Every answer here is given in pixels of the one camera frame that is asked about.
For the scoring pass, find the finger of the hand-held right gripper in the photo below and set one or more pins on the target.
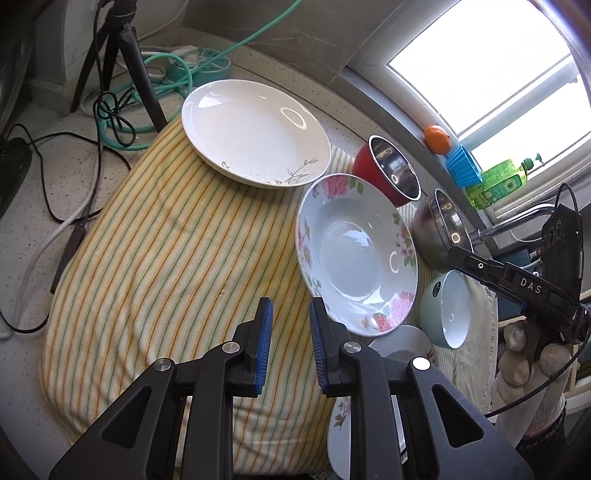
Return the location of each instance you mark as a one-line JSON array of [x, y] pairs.
[[478, 267]]

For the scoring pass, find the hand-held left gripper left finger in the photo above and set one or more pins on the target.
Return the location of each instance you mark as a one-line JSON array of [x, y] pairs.
[[263, 346]]

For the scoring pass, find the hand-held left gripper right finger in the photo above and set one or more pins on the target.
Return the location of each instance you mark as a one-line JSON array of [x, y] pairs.
[[318, 350]]

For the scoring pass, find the stainless steel bowl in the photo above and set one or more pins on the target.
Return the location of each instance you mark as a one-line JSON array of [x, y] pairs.
[[429, 230]]

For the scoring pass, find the person's right forearm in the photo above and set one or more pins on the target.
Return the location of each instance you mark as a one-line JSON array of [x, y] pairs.
[[540, 445]]

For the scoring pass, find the person's right hand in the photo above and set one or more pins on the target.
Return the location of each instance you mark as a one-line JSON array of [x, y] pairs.
[[531, 397]]

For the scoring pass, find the dark blue box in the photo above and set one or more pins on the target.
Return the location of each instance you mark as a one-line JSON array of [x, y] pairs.
[[517, 251]]

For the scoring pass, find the chrome faucet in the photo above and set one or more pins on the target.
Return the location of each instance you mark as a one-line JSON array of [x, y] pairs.
[[508, 224]]

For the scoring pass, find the pale green bowl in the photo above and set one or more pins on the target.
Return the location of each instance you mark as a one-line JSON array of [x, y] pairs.
[[450, 314]]

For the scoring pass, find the small floral plate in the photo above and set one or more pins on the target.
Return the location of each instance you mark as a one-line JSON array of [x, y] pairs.
[[339, 429]]

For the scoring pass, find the green detergent bottle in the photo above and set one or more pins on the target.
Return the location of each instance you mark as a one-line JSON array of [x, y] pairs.
[[498, 184]]

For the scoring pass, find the small white bowl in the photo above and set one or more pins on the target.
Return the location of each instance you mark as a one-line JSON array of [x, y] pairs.
[[406, 341]]

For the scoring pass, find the blue fluted silicone cup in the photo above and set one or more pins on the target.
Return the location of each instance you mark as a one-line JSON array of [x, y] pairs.
[[461, 166]]

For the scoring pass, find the pink floral deep plate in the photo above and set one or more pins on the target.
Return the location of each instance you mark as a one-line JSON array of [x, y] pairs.
[[355, 249]]

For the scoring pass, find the yellow striped cloth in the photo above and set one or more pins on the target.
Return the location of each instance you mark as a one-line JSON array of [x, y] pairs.
[[161, 258]]

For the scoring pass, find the orange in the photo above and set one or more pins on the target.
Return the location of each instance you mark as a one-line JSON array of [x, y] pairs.
[[437, 139]]

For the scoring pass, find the red bowl steel inside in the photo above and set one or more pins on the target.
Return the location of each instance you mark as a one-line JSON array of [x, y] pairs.
[[369, 170]]

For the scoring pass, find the window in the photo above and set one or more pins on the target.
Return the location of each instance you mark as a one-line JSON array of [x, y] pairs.
[[461, 60]]

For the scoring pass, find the white plate grey leaf print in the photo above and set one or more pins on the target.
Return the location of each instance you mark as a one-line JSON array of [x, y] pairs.
[[249, 124]]

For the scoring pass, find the teal power strip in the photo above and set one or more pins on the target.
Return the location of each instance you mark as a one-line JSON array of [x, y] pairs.
[[212, 69]]

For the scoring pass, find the black device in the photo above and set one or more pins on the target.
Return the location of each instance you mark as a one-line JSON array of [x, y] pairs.
[[14, 175]]

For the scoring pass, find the black tripod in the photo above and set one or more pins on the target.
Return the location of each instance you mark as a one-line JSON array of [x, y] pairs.
[[138, 69]]

